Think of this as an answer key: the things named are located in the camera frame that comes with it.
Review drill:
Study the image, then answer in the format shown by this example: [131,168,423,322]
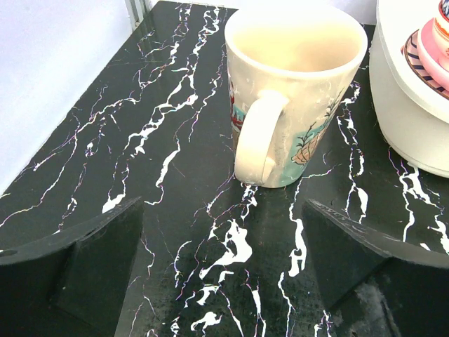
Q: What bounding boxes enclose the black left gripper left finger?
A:
[1,198,144,336]

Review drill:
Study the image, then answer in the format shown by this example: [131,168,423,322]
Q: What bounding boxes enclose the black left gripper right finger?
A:
[302,199,448,336]

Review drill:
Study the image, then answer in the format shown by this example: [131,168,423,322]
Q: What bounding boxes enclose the white rectangular dish tub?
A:
[369,1,448,177]

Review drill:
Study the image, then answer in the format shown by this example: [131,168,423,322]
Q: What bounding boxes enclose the striped rim ceramic plate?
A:
[402,29,448,100]

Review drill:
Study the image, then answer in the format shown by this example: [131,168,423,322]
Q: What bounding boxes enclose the pink ceramic plate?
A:
[417,19,448,90]

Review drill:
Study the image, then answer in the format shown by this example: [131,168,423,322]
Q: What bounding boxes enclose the cream illustrated ceramic mug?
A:
[224,2,368,188]

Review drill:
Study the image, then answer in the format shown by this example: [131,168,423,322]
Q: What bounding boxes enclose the red patterned ceramic bowl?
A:
[432,1,448,58]

